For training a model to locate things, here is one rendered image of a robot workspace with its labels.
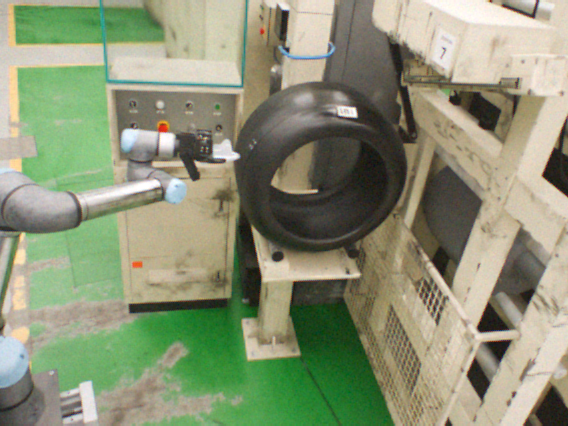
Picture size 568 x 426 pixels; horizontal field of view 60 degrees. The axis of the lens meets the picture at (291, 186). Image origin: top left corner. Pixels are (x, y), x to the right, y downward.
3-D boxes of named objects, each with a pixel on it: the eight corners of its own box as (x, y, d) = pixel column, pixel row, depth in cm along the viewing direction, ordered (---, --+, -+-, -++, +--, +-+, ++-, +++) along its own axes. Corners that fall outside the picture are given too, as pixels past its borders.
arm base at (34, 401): (-20, 447, 122) (-29, 423, 117) (-18, 398, 134) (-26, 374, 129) (47, 426, 129) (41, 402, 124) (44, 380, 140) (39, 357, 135)
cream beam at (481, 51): (368, 24, 170) (376, -22, 162) (433, 28, 175) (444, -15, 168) (448, 83, 119) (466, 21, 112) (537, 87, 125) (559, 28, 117)
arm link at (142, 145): (122, 149, 153) (123, 124, 150) (158, 153, 156) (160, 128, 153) (119, 159, 146) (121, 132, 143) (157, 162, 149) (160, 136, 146)
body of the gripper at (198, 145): (215, 141, 150) (175, 136, 146) (211, 165, 154) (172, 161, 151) (213, 130, 156) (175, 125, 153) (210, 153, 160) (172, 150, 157)
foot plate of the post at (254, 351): (241, 320, 263) (242, 315, 261) (290, 317, 269) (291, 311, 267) (247, 360, 241) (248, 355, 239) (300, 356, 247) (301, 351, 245)
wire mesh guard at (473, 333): (343, 296, 244) (369, 176, 209) (346, 296, 245) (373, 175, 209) (416, 479, 169) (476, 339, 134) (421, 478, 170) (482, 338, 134)
